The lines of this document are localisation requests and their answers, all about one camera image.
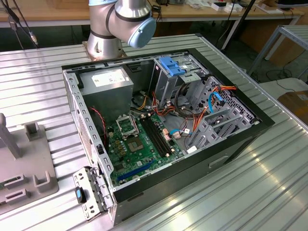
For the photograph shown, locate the yellow black wire bundle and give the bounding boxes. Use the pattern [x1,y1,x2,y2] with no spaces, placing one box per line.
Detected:
[131,90,149,110]

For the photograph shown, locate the grey parts rack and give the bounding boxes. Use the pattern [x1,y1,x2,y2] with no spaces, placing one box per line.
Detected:
[0,112,60,215]

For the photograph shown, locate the green motherboard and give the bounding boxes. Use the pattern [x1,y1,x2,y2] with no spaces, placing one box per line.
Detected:
[105,113,186,187]

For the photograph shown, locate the black tripod pole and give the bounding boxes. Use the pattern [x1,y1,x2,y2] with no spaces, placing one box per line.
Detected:
[215,0,257,50]

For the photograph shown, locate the blue black latch button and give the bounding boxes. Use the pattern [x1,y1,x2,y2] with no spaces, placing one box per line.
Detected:
[74,187,87,204]

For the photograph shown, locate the grey metal drive cage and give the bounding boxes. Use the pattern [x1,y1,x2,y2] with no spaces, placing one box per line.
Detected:
[148,55,210,108]

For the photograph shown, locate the red orange wire bundle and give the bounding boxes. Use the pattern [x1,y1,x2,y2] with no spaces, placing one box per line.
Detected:
[150,91,178,121]

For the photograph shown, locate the small brown cardboard box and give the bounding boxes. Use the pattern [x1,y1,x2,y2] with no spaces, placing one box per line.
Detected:
[278,90,308,123]

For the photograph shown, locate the white box black top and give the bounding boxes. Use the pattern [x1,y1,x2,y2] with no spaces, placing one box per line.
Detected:
[211,1,229,12]

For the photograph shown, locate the black thick cable bundle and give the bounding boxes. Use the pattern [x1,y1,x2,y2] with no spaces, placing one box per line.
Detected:
[174,83,195,118]

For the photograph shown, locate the grey metal card retention bracket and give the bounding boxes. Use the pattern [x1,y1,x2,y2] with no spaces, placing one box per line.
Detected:
[73,166,114,221]

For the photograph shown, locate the grey power supply unit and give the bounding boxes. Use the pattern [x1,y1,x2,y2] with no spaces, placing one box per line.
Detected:
[78,66,134,126]

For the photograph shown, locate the white side table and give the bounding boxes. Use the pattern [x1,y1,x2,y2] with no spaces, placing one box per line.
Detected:
[258,78,308,106]

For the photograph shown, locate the grey metal disk bay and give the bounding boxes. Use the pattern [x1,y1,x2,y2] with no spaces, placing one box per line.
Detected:
[185,105,244,154]

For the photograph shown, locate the metal socket cover frame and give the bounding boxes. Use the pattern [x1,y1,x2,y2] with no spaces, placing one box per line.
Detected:
[115,115,140,139]

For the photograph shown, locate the blue expansion slot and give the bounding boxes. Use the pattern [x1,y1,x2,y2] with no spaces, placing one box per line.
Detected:
[117,160,154,182]

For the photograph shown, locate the red black twisted fan wire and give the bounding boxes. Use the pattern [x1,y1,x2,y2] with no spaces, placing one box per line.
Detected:
[88,107,108,147]

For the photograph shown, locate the RAM slot white clips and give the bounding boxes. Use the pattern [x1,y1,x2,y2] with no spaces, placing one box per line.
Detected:
[149,115,175,154]
[143,117,168,156]

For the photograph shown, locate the blue plastic drive latch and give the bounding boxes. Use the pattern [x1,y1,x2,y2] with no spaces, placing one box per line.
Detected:
[158,55,187,77]

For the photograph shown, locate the blue SATA wire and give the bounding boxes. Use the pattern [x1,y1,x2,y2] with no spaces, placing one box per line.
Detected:
[169,92,220,138]

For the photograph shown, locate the grey metal frame table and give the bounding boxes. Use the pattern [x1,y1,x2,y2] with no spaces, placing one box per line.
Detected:
[247,24,308,77]

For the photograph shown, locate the white cardboard box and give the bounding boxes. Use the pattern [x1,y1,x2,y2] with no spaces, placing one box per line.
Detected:
[223,3,244,13]

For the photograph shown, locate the black open PC case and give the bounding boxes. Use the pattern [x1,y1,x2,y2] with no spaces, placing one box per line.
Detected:
[61,47,276,227]

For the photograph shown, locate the large brown cardboard box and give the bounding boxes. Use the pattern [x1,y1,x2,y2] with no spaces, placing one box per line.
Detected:
[240,21,306,68]

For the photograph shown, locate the hanging black cable bundle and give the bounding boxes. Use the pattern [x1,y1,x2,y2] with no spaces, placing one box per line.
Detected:
[0,0,40,49]

